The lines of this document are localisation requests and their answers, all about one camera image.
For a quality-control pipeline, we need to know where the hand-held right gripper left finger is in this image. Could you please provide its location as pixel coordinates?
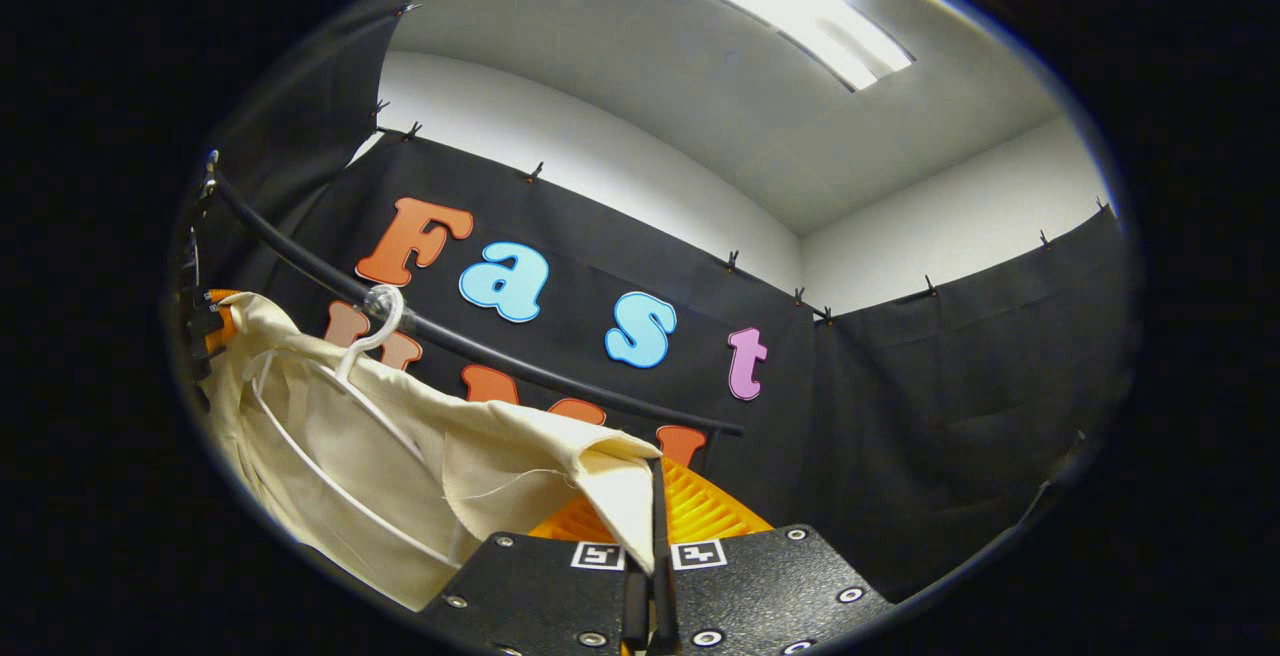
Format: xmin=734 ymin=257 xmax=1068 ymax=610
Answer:
xmin=418 ymin=494 xmax=653 ymax=656

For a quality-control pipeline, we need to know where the white plastic clothes hanger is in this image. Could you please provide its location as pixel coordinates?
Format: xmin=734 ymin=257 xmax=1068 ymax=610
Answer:
xmin=248 ymin=284 xmax=466 ymax=569

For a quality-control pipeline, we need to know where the ceiling light panel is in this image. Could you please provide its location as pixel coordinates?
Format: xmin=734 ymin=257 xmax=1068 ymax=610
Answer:
xmin=680 ymin=0 xmax=916 ymax=92

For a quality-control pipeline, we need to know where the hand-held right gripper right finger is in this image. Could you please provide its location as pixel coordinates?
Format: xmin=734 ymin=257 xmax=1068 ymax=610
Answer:
xmin=648 ymin=456 xmax=898 ymax=656

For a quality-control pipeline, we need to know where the black metal clothes rack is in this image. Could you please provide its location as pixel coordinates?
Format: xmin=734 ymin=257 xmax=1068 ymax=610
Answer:
xmin=200 ymin=151 xmax=746 ymax=437

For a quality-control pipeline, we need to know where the cream button-up shirt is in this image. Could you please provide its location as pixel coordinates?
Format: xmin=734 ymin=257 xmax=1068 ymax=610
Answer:
xmin=205 ymin=291 xmax=663 ymax=612

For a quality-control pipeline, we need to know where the black backdrop cloth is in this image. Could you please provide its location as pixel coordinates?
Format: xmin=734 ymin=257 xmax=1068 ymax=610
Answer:
xmin=185 ymin=0 xmax=1141 ymax=602

